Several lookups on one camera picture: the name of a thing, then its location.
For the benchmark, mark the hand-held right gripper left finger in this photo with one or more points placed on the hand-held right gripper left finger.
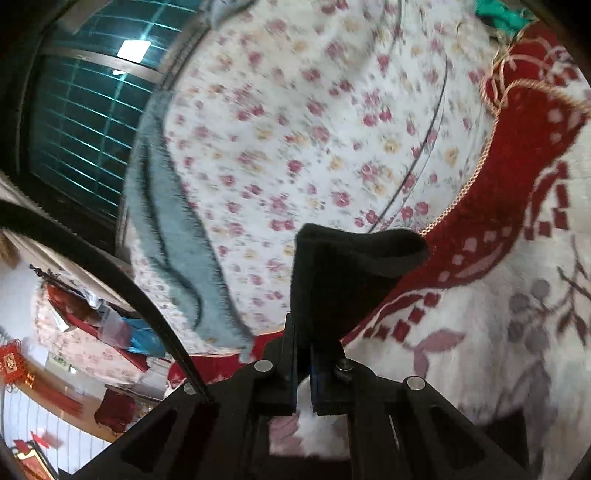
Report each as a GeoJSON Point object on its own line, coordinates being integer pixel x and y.
{"type": "Point", "coordinates": [290, 369]}

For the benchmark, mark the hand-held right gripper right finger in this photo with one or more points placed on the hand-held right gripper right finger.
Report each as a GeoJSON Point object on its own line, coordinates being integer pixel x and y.
{"type": "Point", "coordinates": [318, 374]}

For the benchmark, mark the black pants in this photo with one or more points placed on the black pants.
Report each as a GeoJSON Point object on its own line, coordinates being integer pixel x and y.
{"type": "Point", "coordinates": [341, 281]}

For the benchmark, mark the blue plastic bag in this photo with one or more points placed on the blue plastic bag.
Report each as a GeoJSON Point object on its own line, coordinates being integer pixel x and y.
{"type": "Point", "coordinates": [138, 339]}

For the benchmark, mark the dark red cloth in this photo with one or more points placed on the dark red cloth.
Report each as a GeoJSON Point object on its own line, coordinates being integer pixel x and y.
{"type": "Point", "coordinates": [115, 410]}

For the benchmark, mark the grey-blue fuzzy cloth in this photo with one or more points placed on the grey-blue fuzzy cloth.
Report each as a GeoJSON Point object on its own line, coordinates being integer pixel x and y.
{"type": "Point", "coordinates": [175, 230]}

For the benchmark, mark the red and white plush blanket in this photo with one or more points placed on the red and white plush blanket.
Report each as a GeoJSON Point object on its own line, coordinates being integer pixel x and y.
{"type": "Point", "coordinates": [508, 323]}

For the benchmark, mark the floral fabric cover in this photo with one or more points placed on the floral fabric cover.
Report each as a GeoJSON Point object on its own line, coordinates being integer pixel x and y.
{"type": "Point", "coordinates": [78, 350]}

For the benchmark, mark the floral bed sheet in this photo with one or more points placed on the floral bed sheet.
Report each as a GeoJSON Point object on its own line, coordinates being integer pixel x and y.
{"type": "Point", "coordinates": [300, 138]}

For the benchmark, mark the red hanging cloth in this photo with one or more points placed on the red hanging cloth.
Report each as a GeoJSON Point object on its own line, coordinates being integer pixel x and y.
{"type": "Point", "coordinates": [60, 300]}

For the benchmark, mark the window with metal grille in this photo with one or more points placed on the window with metal grille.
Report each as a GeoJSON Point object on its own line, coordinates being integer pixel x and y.
{"type": "Point", "coordinates": [83, 115]}

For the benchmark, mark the green cloth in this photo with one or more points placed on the green cloth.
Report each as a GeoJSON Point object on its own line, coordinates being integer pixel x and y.
{"type": "Point", "coordinates": [501, 16]}

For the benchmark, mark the red knot wall decoration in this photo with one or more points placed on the red knot wall decoration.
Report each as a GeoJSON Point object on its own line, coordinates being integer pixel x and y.
{"type": "Point", "coordinates": [11, 364]}

